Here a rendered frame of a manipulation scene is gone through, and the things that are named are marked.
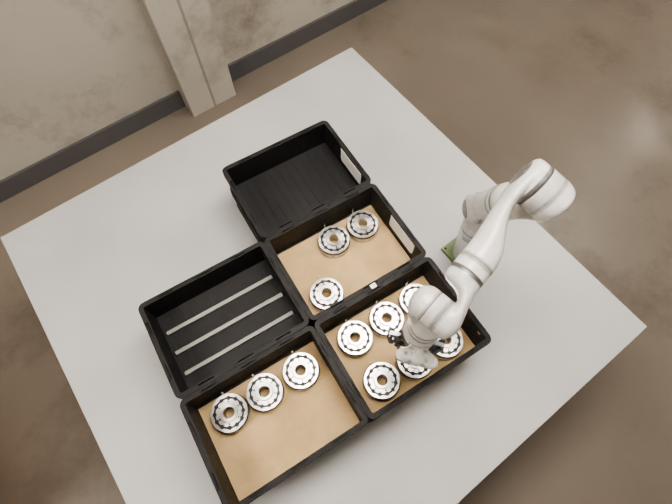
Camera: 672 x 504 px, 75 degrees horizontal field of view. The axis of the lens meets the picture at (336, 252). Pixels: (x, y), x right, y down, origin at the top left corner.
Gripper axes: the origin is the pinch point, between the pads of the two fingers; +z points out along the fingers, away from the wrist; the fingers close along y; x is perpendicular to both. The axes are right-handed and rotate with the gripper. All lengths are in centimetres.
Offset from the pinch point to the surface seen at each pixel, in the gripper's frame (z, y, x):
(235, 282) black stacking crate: 17, 55, -11
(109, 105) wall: 77, 177, -112
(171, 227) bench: 30, 89, -30
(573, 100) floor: 100, -85, -202
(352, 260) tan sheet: 17.1, 20.6, -27.0
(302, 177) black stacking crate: 17, 45, -54
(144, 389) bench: 30, 75, 25
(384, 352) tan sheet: 17.2, 5.1, -0.7
